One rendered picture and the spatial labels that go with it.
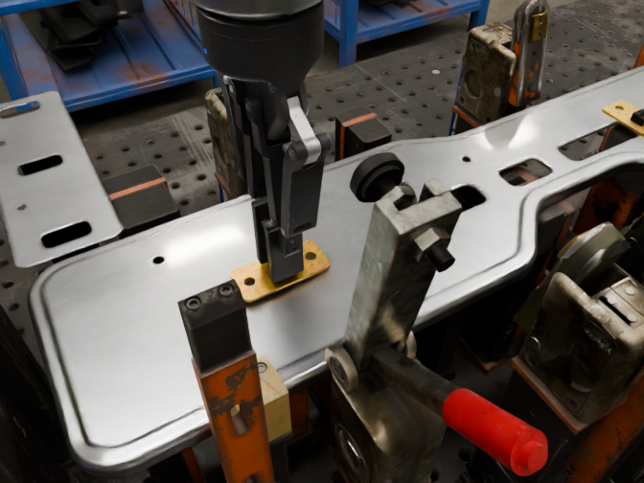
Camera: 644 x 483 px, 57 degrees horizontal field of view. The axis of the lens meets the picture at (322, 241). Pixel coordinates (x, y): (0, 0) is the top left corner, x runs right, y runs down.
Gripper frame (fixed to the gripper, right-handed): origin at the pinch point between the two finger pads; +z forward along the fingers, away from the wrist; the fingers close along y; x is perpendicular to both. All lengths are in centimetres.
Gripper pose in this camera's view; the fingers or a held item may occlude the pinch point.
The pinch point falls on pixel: (278, 237)
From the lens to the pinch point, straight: 49.0
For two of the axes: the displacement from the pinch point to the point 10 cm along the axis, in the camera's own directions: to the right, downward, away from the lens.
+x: -8.7, 3.6, -3.4
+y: -5.0, -6.3, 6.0
